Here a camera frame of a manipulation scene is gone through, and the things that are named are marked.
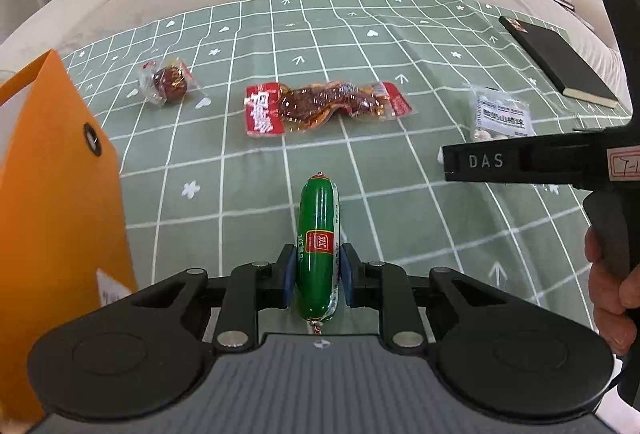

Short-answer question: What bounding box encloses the green grid cloth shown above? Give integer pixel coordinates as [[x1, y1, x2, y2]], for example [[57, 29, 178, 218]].
[[59, 0, 634, 342]]

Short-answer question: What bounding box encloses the red date packet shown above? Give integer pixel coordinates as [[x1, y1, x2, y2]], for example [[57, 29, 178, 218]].
[[137, 57, 204, 108]]

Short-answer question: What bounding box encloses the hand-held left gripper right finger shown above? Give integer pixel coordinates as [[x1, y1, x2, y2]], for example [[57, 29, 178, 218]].
[[339, 243, 507, 349]]

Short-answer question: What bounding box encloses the orange paper bag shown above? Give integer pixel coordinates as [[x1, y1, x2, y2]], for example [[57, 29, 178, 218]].
[[0, 49, 140, 424]]

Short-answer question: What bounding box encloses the black notebook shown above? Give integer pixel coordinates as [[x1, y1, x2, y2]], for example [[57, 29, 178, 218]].
[[498, 15, 621, 110]]

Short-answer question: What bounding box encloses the green sausage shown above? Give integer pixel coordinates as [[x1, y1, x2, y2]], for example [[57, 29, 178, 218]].
[[295, 170, 344, 336]]

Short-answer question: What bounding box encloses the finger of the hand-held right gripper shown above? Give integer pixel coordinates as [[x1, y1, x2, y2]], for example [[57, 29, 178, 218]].
[[441, 133, 577, 188]]

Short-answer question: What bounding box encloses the red dried meat packet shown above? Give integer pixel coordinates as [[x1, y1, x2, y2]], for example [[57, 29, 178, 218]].
[[243, 80, 419, 138]]

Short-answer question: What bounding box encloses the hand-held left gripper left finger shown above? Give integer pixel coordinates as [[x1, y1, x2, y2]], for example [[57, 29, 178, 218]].
[[130, 243, 299, 349]]

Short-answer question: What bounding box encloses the person's right hand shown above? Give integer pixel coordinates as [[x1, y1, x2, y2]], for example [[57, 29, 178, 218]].
[[585, 225, 640, 356]]

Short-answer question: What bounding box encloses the white ball candy packet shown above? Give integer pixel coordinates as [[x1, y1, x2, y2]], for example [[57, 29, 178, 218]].
[[466, 83, 539, 146]]

